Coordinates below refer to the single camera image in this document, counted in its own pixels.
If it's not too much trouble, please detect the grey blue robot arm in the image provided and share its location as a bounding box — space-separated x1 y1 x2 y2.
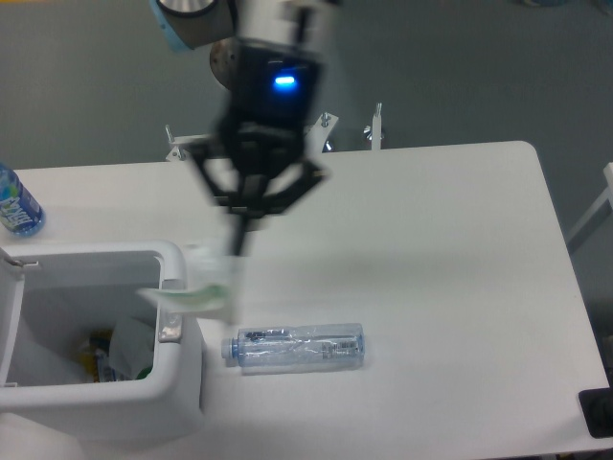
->
150 1 341 257

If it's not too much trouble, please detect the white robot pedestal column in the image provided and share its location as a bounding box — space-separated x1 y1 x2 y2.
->
209 38 237 91

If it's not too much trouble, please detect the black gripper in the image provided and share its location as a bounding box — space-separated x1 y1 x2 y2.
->
185 38 328 257

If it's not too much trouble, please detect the white crumpled paper trash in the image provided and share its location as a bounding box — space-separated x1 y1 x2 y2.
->
109 317 155 380

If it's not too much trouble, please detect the white plastic packaging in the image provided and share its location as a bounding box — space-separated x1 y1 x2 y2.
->
137 241 241 325

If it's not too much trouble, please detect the blue labelled water bottle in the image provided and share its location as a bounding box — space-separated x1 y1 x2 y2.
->
1 164 46 237

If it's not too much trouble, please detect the black table clamp mount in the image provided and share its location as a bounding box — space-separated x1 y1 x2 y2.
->
579 387 612 439

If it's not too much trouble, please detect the white plastic trash can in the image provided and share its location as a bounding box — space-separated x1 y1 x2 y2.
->
1 241 205 440

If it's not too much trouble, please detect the clear plastic bottle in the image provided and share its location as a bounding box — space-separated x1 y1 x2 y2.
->
220 323 366 374

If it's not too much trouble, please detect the white frame at right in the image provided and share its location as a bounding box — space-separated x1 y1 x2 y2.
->
565 163 612 254

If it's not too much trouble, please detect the white metal table frame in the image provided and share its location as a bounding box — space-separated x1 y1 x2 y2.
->
164 102 387 163

